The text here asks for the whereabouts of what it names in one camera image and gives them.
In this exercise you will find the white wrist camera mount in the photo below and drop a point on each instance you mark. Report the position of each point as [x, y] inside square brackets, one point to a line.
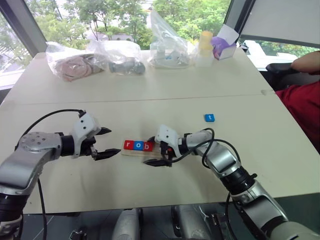
[83, 125]
[167, 136]

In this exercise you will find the plastic bag with pink cloth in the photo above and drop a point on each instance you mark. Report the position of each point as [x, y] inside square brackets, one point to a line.
[72, 66]

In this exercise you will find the dark window frame post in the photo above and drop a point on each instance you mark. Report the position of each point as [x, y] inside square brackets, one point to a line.
[23, 25]

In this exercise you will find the grey window roller blind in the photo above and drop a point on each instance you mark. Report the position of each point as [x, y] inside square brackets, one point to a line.
[280, 20]

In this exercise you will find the wooden letter tray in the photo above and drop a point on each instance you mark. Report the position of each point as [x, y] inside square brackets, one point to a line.
[136, 153]

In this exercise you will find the black office chair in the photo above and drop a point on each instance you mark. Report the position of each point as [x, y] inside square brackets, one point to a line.
[280, 72]

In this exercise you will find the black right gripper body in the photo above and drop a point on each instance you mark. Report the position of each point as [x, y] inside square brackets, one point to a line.
[166, 151]

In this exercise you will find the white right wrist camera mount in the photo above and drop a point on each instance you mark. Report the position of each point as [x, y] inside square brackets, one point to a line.
[167, 136]

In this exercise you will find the person in red clothes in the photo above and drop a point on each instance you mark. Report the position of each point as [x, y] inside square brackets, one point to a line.
[303, 105]

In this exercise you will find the blue letter block t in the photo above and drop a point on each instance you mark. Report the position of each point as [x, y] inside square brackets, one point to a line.
[209, 118]

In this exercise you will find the red letter block b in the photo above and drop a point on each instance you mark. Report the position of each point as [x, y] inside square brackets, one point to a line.
[148, 146]

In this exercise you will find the tall plastic bag white parts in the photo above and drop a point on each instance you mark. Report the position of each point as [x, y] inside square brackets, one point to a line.
[166, 50]

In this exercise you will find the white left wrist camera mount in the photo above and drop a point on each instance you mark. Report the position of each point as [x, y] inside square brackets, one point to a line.
[83, 125]

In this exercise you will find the purple and white carton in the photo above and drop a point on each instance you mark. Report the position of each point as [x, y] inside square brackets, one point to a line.
[225, 47]

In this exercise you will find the plastic bag with grey object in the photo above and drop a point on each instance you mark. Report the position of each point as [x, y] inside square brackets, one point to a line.
[125, 63]

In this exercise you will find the blue letter block o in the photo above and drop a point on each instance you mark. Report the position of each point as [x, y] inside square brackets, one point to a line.
[137, 145]

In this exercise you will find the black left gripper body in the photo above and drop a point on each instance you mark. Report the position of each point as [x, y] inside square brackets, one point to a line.
[88, 146]

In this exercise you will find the grey rounded robot leg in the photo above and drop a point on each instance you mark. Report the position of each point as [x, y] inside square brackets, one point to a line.
[190, 222]
[126, 225]

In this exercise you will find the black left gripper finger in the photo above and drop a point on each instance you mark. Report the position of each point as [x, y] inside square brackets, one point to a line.
[103, 130]
[107, 153]

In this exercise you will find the red letter block r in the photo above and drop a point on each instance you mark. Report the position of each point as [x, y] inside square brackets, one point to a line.
[128, 144]

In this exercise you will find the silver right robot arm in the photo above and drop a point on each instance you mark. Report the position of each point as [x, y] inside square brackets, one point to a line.
[225, 160]

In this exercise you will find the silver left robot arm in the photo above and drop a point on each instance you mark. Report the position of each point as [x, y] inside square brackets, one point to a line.
[23, 160]

